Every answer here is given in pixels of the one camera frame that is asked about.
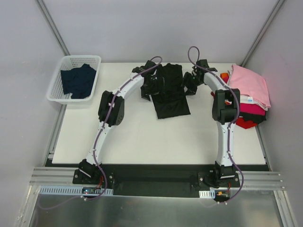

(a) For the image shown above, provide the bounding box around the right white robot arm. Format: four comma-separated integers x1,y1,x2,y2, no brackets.
182,60,240,188

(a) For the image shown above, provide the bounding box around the white cable duct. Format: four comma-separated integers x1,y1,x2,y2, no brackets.
39,186,104,196
199,190,215,199

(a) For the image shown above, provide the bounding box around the left white cable duct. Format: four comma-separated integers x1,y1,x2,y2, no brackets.
39,186,104,196

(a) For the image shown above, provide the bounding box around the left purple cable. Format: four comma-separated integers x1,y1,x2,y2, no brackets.
37,55,163,210

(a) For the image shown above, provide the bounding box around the white plastic laundry basket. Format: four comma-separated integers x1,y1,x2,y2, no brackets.
46,55,101,105

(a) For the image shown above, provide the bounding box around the purple cable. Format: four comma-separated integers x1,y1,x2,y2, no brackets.
187,45,244,206
37,55,163,210

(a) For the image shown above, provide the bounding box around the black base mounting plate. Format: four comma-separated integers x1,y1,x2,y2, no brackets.
72,161,240,198

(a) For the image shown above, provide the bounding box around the magenta t shirt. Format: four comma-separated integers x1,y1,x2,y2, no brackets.
240,103,266,116

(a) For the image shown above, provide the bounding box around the aluminium frame rail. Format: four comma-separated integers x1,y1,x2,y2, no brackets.
30,167,286,191

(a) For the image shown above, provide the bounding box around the pink t shirt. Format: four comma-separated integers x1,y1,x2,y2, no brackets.
227,64,271,110

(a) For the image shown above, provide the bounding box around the right white cable duct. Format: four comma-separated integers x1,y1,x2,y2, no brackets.
199,190,215,199

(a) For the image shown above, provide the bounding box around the red t shirt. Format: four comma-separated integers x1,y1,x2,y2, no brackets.
236,117,258,129

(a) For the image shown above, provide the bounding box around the navy blue t shirt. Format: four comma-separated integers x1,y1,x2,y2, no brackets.
60,64,97,99

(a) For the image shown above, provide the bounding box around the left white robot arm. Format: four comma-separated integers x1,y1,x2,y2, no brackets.
77,59,161,184

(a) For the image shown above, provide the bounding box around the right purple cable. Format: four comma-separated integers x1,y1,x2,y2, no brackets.
187,45,244,206

